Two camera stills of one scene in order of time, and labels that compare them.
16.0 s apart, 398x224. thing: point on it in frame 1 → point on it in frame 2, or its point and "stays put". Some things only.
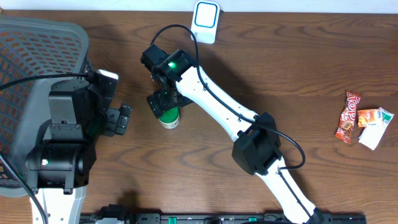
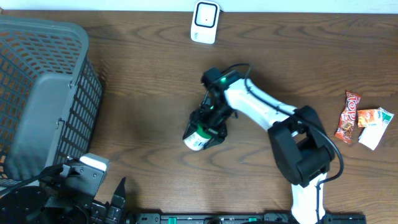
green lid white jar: x=170 y=118 → x=198 y=141
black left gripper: x=115 y=118 → x=94 y=211
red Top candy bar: x=344 y=131 stays put
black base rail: x=220 y=218 stays put
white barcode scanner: x=204 y=21 stays put
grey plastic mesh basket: x=30 y=49 stays put
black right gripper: x=161 y=103 → x=197 y=115
